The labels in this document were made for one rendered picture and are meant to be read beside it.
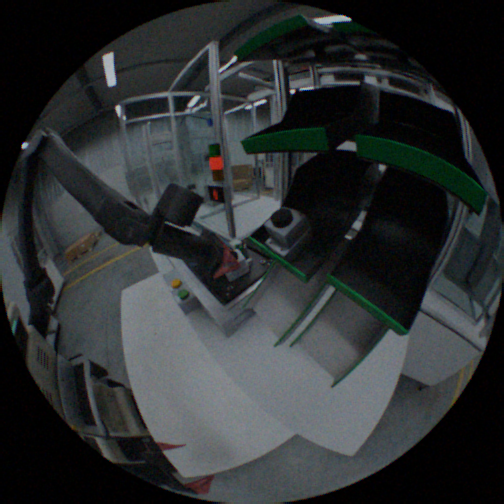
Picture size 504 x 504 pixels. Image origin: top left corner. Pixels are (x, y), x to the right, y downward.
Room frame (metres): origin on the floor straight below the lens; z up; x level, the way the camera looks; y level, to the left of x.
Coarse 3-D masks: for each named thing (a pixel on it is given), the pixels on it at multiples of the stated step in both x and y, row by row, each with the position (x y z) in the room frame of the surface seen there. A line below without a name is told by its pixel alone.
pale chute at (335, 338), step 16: (336, 304) 0.14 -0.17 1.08; (352, 304) 0.13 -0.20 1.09; (320, 320) 0.13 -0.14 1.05; (336, 320) 0.12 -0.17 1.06; (352, 320) 0.10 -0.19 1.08; (368, 320) 0.08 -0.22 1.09; (304, 336) 0.12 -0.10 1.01; (320, 336) 0.10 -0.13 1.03; (336, 336) 0.09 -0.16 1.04; (352, 336) 0.07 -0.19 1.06; (368, 336) 0.06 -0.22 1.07; (320, 352) 0.07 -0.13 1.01; (336, 352) 0.06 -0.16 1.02; (352, 352) 0.04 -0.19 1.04; (368, 352) 0.02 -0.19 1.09; (336, 368) 0.02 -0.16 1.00; (352, 368) 0.01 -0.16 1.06; (336, 384) -0.01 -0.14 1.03
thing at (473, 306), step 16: (448, 208) 0.32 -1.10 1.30; (464, 224) 0.15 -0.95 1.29; (480, 224) 0.06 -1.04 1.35; (464, 240) 0.12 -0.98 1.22; (480, 240) 0.03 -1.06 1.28; (464, 256) 0.09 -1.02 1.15; (480, 256) -0.01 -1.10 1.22; (496, 256) -0.14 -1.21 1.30; (448, 272) 0.12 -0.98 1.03; (464, 272) 0.04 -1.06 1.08; (496, 272) -0.20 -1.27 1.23; (432, 288) 0.15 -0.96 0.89; (448, 288) 0.07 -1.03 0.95; (464, 288) -0.02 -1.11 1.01; (480, 288) -0.14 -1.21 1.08; (496, 288) -0.28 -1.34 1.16; (464, 304) -0.10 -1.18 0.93; (480, 304) -0.23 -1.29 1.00
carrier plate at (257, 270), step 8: (232, 248) 0.55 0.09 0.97; (248, 256) 0.48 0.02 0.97; (256, 256) 0.48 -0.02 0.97; (256, 264) 0.43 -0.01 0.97; (264, 264) 0.42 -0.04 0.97; (200, 272) 0.40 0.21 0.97; (248, 272) 0.39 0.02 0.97; (256, 272) 0.38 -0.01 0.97; (264, 272) 0.38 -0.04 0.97; (208, 280) 0.36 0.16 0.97; (216, 280) 0.36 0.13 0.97; (224, 280) 0.35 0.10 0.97; (232, 280) 0.35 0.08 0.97; (240, 280) 0.35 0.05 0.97; (248, 280) 0.35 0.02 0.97; (256, 280) 0.35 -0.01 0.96; (216, 288) 0.32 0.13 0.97; (224, 288) 0.32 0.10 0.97; (240, 288) 0.31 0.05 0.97; (224, 296) 0.28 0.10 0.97; (232, 296) 0.28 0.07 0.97
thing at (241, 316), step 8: (248, 232) 0.71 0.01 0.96; (232, 240) 0.64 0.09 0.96; (248, 288) 0.32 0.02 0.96; (240, 296) 0.29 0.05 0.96; (248, 296) 0.28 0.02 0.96; (232, 304) 0.26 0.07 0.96; (240, 304) 0.26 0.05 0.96; (232, 312) 0.23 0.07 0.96; (240, 312) 0.24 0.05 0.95; (248, 312) 0.26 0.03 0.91; (240, 320) 0.23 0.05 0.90
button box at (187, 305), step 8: (168, 272) 0.42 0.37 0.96; (176, 272) 0.42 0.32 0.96; (168, 280) 0.37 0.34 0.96; (184, 280) 0.37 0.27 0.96; (176, 288) 0.33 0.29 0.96; (184, 288) 0.33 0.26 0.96; (176, 296) 0.29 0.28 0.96; (192, 296) 0.29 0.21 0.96; (184, 304) 0.26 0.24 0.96; (192, 304) 0.28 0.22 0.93; (200, 304) 0.30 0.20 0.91; (184, 312) 0.25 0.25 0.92
